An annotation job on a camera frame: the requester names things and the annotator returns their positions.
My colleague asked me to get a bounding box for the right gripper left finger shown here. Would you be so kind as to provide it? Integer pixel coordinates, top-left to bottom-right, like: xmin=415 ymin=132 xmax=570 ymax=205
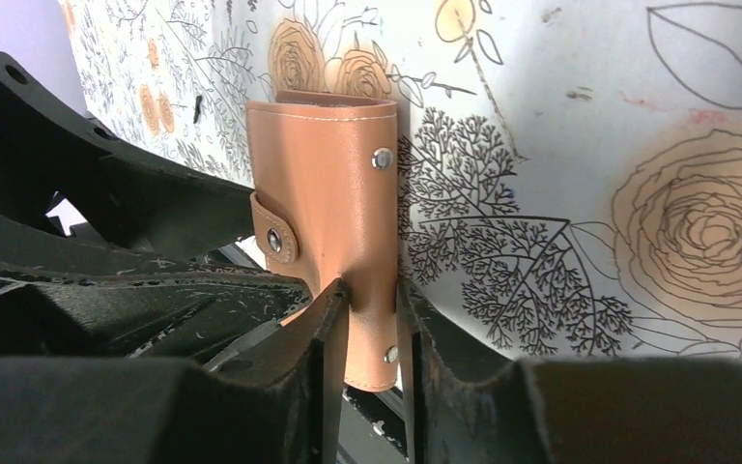
xmin=0 ymin=279 xmax=350 ymax=463

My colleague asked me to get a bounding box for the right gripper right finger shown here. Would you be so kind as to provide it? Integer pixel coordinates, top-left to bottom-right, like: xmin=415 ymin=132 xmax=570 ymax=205
xmin=396 ymin=281 xmax=742 ymax=463

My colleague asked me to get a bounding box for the tan leather card holder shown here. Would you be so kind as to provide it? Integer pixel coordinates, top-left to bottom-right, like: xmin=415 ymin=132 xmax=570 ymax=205
xmin=245 ymin=91 xmax=399 ymax=392

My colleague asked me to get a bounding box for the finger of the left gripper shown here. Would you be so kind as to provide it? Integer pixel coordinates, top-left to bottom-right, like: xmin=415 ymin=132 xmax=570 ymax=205
xmin=0 ymin=52 xmax=311 ymax=359

